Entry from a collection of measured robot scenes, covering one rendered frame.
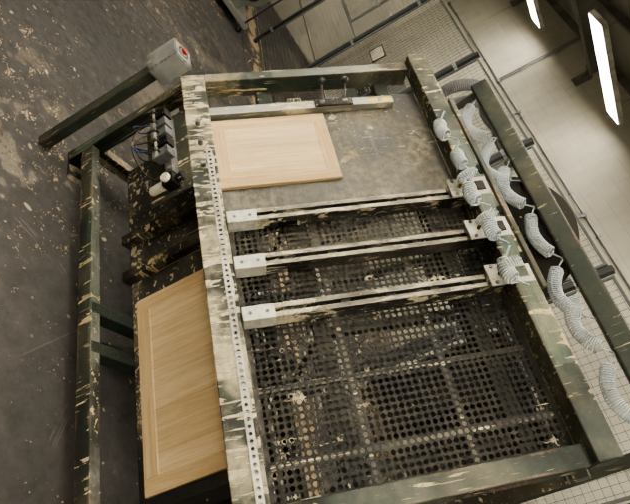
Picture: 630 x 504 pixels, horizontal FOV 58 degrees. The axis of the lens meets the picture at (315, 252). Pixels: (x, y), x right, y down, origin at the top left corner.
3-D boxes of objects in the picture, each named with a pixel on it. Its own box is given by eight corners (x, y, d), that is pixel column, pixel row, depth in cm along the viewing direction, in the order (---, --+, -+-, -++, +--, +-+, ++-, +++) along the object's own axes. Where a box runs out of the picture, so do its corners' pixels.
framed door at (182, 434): (139, 303, 276) (136, 301, 275) (233, 256, 260) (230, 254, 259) (148, 499, 227) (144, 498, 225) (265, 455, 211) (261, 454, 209)
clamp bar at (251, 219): (226, 218, 250) (224, 181, 230) (476, 191, 272) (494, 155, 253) (229, 236, 244) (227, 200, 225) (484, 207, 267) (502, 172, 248)
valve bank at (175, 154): (126, 115, 277) (165, 90, 270) (147, 132, 288) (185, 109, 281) (129, 193, 249) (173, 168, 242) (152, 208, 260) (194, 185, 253)
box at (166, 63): (145, 55, 281) (174, 36, 275) (161, 71, 290) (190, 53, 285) (146, 71, 274) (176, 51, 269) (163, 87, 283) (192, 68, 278)
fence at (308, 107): (209, 114, 287) (208, 108, 283) (389, 101, 305) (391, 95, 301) (210, 121, 284) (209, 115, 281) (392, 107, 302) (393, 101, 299)
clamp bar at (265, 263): (233, 262, 237) (231, 227, 218) (495, 230, 260) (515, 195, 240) (236, 282, 232) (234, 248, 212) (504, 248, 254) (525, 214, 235)
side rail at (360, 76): (205, 91, 305) (203, 74, 296) (400, 78, 326) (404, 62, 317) (206, 98, 302) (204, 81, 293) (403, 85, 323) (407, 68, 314)
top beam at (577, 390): (402, 69, 321) (406, 54, 313) (419, 68, 323) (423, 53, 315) (585, 470, 201) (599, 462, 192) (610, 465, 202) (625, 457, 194)
